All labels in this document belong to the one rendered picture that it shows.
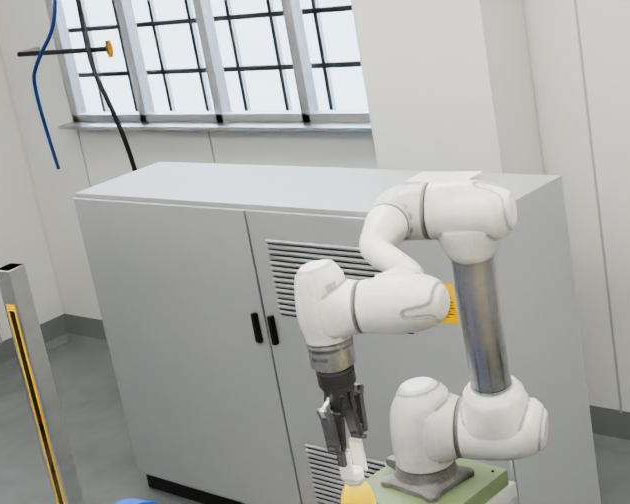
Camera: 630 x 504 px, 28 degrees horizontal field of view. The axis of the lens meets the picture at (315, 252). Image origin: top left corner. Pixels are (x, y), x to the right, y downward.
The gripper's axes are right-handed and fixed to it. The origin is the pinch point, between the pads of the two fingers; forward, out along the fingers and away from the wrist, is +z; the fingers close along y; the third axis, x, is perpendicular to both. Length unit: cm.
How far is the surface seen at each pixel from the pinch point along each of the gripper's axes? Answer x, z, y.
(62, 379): -423, 139, -273
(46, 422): -131, 21, -30
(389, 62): -151, -34, -263
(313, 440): -150, 95, -167
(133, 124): -357, -4, -311
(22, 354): -133, 0, -30
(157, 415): -246, 99, -178
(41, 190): -470, 39, -330
